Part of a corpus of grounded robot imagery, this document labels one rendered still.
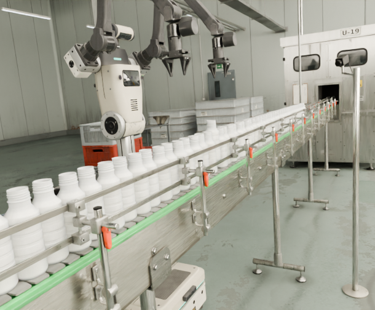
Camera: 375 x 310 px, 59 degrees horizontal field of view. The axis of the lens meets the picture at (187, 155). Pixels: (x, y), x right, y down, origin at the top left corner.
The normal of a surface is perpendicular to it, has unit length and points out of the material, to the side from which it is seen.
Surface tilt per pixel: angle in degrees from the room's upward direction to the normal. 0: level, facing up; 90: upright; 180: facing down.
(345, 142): 90
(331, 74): 90
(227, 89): 90
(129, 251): 90
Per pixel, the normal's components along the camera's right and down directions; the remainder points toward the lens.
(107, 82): -0.48, 0.18
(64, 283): 0.88, 0.01
